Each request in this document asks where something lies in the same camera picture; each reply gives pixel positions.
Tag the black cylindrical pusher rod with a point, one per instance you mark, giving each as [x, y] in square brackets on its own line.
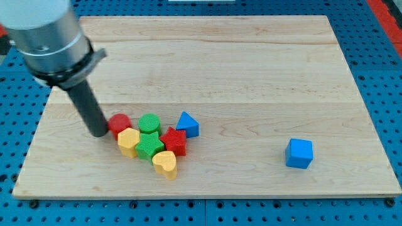
[89, 109]

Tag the yellow heart block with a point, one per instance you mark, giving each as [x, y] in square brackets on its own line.
[165, 163]

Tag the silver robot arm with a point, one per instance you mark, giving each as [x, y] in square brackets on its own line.
[56, 52]

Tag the blue cube block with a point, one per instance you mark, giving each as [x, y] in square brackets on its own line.
[299, 153]

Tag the wooden board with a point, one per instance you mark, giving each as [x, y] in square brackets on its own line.
[251, 82]

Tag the red star block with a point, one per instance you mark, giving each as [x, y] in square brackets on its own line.
[175, 141]

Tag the red cylinder block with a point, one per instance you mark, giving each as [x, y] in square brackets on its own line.
[117, 123]

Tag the green cylinder block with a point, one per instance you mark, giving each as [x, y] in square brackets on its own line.
[149, 123]

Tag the green star block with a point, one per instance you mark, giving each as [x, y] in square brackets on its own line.
[149, 145]

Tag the yellow hexagon block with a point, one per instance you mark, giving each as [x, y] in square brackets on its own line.
[127, 141]

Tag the blue triangle block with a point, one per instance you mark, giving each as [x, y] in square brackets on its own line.
[188, 124]

